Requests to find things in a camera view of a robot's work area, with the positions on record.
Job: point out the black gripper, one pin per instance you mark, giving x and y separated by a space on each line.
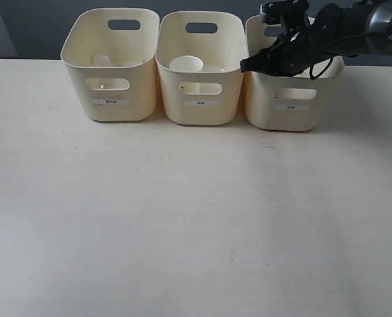
297 48

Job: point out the white paper cup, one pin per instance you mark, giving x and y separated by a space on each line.
193 64

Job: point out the clear plastic bottle white cap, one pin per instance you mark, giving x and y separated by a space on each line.
102 60

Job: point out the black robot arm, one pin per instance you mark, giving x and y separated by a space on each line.
365 28

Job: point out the right cream plastic bin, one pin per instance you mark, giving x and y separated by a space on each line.
290 103

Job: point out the cream plastic bin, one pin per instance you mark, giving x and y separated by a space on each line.
290 103
128 36
209 96

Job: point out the middle cream plastic bin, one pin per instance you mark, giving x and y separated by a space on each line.
209 96

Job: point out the left cream plastic bin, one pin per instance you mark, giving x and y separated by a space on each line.
128 36

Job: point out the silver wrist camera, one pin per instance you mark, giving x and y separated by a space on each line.
291 13

